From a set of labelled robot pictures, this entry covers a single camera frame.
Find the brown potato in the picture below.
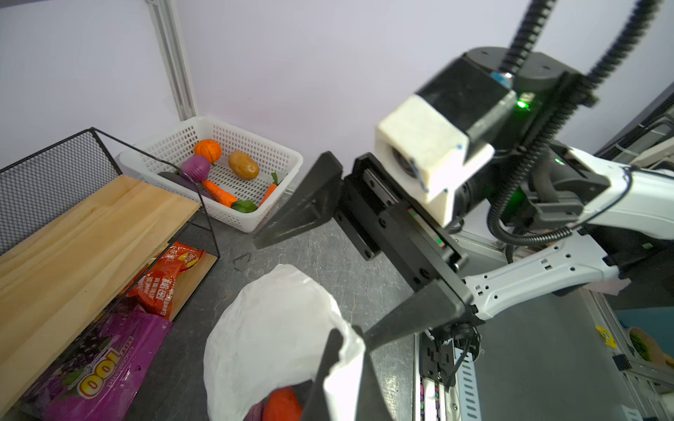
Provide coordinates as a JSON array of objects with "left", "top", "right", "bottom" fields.
[{"left": 227, "top": 151, "right": 260, "bottom": 181}]

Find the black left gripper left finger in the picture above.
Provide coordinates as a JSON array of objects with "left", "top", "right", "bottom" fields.
[{"left": 300, "top": 329, "right": 343, "bottom": 421}]

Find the green pepper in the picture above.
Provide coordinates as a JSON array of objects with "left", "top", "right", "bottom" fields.
[{"left": 231, "top": 200, "right": 258, "bottom": 213}]

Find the red chips bag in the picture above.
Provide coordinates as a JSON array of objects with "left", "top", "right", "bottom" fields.
[{"left": 127, "top": 242, "right": 205, "bottom": 319}]

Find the red tomato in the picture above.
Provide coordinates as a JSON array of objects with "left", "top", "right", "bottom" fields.
[{"left": 262, "top": 387, "right": 303, "bottom": 421}]

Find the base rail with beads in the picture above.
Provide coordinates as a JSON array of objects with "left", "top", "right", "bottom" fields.
[{"left": 412, "top": 333, "right": 482, "bottom": 421}]

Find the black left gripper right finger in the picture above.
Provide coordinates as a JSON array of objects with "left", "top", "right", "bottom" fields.
[{"left": 356, "top": 349, "right": 392, "bottom": 421}]

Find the purple snack bag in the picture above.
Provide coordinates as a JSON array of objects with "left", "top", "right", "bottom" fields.
[{"left": 19, "top": 305, "right": 172, "bottom": 420}]

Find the purple onion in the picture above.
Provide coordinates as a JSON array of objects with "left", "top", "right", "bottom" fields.
[{"left": 181, "top": 155, "right": 212, "bottom": 182}]

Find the black mesh wooden shelf rack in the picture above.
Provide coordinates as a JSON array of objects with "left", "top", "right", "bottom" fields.
[{"left": 1, "top": 128, "right": 220, "bottom": 413}]

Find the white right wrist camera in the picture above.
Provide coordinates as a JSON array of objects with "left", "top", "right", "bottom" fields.
[{"left": 375, "top": 56, "right": 517, "bottom": 226}]

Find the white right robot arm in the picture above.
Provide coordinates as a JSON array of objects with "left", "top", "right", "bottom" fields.
[{"left": 254, "top": 1, "right": 673, "bottom": 351}]

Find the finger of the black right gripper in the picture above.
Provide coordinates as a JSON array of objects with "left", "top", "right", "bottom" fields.
[
  {"left": 364, "top": 280, "right": 466, "bottom": 351},
  {"left": 253, "top": 152, "right": 343, "bottom": 249}
]

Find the white plastic vegetable basket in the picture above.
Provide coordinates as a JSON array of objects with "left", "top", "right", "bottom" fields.
[{"left": 119, "top": 117, "right": 303, "bottom": 233}]

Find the white plastic grocery bag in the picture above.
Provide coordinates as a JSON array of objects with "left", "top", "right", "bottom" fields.
[{"left": 204, "top": 264, "right": 366, "bottom": 420}]

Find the orange pumpkin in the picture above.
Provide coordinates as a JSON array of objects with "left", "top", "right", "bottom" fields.
[{"left": 194, "top": 139, "right": 223, "bottom": 164}]

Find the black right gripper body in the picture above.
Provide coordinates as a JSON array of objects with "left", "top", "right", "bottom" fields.
[{"left": 335, "top": 154, "right": 484, "bottom": 326}]

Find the orange carrot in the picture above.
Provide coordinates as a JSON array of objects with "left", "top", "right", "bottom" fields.
[{"left": 201, "top": 180, "right": 237, "bottom": 208}]

